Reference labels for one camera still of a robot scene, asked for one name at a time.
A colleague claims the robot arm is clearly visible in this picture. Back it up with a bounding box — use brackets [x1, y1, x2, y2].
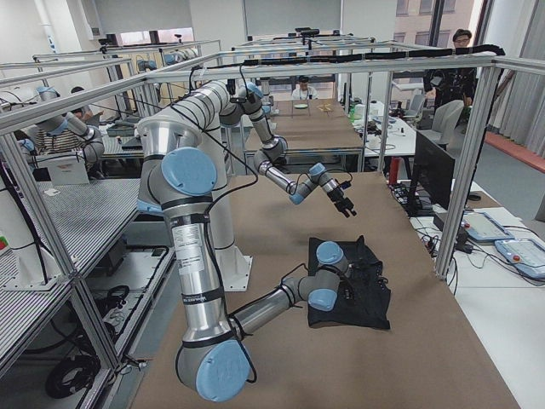
[164, 81, 357, 217]
[137, 118, 349, 402]

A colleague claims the teach pendant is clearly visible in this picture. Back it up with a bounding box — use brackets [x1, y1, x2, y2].
[494, 239, 544, 279]
[461, 211, 514, 243]

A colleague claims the standing person in black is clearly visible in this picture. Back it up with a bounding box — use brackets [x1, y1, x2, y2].
[422, 28, 478, 112]

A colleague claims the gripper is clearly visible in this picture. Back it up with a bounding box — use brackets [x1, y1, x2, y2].
[328, 187, 357, 218]

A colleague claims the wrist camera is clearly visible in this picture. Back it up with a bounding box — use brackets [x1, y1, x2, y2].
[343, 286, 357, 305]
[339, 181, 352, 190]

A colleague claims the aluminium cage frame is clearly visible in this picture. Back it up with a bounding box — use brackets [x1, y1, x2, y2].
[0, 53, 545, 372]

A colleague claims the black printed t-shirt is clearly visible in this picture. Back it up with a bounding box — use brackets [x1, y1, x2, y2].
[307, 235, 391, 330]

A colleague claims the black Huawei monitor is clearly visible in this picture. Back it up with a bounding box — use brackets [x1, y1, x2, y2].
[405, 132, 456, 216]

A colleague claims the striped back table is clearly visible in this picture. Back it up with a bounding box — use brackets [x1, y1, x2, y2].
[0, 176, 146, 299]

